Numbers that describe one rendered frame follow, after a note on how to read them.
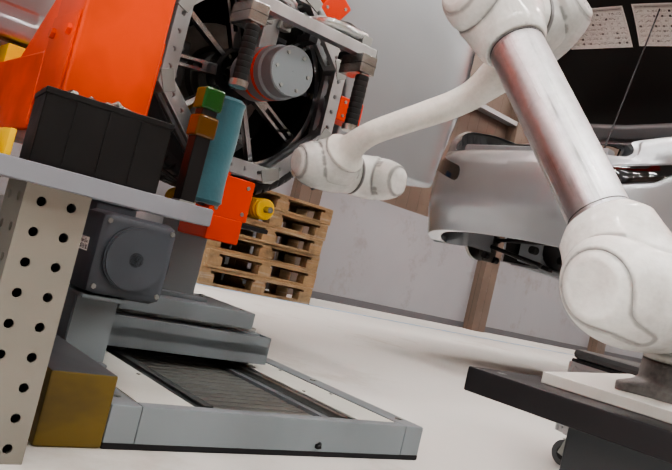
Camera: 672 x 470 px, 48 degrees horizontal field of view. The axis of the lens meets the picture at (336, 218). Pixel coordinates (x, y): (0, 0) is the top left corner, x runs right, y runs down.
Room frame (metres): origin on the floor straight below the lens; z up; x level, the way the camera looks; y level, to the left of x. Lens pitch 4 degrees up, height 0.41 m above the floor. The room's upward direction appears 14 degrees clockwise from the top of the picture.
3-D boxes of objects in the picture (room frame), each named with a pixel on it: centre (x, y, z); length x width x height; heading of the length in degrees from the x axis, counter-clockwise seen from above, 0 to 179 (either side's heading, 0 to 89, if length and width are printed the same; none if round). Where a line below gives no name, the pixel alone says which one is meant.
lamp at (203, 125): (1.32, 0.27, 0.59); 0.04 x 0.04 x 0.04; 38
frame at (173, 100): (1.98, 0.30, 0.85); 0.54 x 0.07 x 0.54; 128
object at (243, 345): (2.11, 0.40, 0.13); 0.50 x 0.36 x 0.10; 128
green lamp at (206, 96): (1.32, 0.27, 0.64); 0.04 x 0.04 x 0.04; 38
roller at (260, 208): (2.13, 0.27, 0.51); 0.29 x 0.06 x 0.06; 38
